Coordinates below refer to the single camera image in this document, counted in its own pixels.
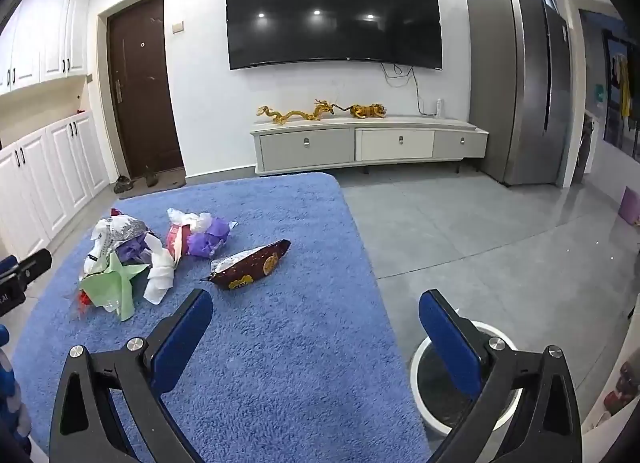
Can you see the small white bottle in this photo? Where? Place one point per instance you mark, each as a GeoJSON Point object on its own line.
{"type": "Point", "coordinates": [440, 109]}

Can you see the dark shoe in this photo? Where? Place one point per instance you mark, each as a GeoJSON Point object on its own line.
{"type": "Point", "coordinates": [122, 185]}
{"type": "Point", "coordinates": [151, 179]}

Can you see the white television stand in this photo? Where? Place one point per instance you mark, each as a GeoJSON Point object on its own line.
{"type": "Point", "coordinates": [305, 145]}

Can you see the yellow hanging cloth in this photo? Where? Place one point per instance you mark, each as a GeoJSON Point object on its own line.
{"type": "Point", "coordinates": [625, 88]}

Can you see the white tissue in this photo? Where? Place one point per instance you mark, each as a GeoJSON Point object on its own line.
{"type": "Point", "coordinates": [160, 278]}

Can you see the purple box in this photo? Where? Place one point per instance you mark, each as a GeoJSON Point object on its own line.
{"type": "Point", "coordinates": [631, 205]}

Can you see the blue fluffy rug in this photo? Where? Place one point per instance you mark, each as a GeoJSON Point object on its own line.
{"type": "Point", "coordinates": [280, 368]}

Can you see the white round trash bin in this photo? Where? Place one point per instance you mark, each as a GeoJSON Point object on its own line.
{"type": "Point", "coordinates": [435, 410]}

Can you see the grey refrigerator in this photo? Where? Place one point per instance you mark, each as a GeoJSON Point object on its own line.
{"type": "Point", "coordinates": [530, 93]}

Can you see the silver foil wrapper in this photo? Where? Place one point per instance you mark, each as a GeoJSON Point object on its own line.
{"type": "Point", "coordinates": [127, 229]}

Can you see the pink paper carton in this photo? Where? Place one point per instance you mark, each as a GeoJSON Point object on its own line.
{"type": "Point", "coordinates": [176, 240]}

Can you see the black wall television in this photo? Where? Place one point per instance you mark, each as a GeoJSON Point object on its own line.
{"type": "Point", "coordinates": [330, 8]}

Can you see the white wall cabinets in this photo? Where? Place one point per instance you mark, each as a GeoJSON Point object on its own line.
{"type": "Point", "coordinates": [50, 38]}

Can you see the white base cabinets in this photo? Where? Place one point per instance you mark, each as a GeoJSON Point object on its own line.
{"type": "Point", "coordinates": [60, 168]}

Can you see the person's left hand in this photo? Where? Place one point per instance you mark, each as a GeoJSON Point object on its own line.
{"type": "Point", "coordinates": [12, 393]}

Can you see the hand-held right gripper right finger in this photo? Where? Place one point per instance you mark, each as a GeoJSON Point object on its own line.
{"type": "Point", "coordinates": [450, 343]}

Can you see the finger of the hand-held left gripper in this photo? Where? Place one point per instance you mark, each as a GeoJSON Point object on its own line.
{"type": "Point", "coordinates": [35, 264]}

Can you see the purple plastic wrapper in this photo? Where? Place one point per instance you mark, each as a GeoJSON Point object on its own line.
{"type": "Point", "coordinates": [207, 240]}

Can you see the golden tiger figurine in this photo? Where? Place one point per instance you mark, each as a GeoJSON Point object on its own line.
{"type": "Point", "coordinates": [367, 111]}

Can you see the golden dragon figurine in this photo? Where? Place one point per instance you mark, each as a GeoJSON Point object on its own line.
{"type": "Point", "coordinates": [287, 116]}

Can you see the brown snack packet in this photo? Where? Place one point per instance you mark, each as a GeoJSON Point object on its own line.
{"type": "Point", "coordinates": [250, 265]}

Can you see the white crumpled plastic bag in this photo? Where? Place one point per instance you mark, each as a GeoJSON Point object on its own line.
{"type": "Point", "coordinates": [197, 222]}

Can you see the white light switch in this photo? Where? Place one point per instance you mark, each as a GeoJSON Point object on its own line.
{"type": "Point", "coordinates": [177, 27]}

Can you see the green paper sheet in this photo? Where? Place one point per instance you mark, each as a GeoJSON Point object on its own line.
{"type": "Point", "coordinates": [110, 288]}

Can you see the purple plastic bag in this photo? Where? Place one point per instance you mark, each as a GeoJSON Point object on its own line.
{"type": "Point", "coordinates": [132, 249]}

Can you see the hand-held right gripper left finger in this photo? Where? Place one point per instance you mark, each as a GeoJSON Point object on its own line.
{"type": "Point", "coordinates": [182, 338]}

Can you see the brown entrance door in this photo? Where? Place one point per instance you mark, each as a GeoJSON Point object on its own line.
{"type": "Point", "coordinates": [142, 93]}

